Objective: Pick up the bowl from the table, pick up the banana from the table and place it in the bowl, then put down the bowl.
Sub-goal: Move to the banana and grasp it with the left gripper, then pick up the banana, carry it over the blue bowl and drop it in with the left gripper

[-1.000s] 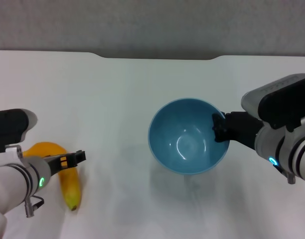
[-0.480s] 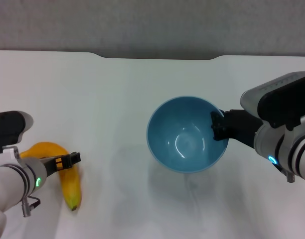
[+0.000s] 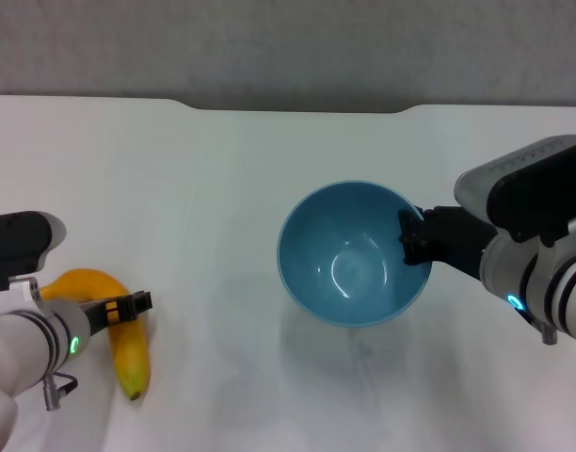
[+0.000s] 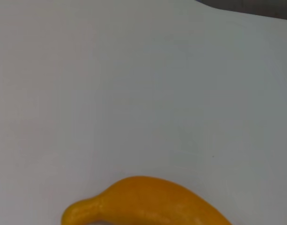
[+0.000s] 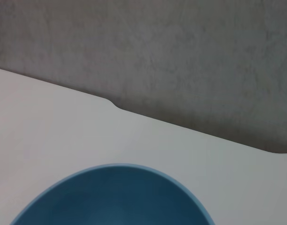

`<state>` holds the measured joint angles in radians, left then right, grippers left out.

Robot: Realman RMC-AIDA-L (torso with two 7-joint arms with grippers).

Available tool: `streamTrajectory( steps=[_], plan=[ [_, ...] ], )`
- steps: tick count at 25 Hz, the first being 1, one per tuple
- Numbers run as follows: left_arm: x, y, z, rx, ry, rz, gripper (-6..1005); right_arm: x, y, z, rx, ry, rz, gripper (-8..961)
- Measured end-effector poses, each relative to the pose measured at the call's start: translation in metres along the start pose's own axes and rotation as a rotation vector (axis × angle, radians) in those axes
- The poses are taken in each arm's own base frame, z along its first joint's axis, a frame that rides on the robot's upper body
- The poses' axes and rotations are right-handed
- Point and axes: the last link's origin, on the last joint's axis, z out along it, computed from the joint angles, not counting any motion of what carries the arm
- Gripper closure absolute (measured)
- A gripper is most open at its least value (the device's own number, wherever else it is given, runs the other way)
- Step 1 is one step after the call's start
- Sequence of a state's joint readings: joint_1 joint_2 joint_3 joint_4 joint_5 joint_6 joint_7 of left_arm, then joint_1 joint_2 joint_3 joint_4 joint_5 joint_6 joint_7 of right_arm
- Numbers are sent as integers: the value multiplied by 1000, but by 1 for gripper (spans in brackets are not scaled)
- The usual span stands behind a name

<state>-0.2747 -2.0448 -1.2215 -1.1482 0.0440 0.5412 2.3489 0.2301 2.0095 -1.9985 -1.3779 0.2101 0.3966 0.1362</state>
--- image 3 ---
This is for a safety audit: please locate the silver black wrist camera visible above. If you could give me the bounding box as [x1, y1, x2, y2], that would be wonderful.
[0, 211, 67, 312]
[454, 135, 576, 249]

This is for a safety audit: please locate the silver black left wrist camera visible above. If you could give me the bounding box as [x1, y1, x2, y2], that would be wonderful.
[0, 211, 67, 312]

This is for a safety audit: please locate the yellow banana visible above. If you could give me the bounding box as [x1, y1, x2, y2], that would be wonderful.
[37, 267, 152, 402]

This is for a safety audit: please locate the right arm black connector cable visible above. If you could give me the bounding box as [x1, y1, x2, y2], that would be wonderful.
[522, 308, 558, 346]

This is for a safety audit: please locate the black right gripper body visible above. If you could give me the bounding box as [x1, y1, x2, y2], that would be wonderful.
[422, 205, 499, 283]

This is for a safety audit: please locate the left arm black connector cable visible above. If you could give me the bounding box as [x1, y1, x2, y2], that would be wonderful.
[42, 371, 80, 412]

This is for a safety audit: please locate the blue bowl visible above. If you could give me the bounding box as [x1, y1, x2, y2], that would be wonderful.
[277, 180, 434, 330]

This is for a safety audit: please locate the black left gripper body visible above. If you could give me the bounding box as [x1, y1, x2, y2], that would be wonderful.
[78, 299, 105, 338]

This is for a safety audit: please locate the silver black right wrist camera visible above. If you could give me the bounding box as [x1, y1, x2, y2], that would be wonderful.
[454, 135, 576, 249]

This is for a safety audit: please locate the arm black connector cable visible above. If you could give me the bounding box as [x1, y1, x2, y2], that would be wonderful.
[42, 371, 80, 412]
[522, 308, 558, 346]

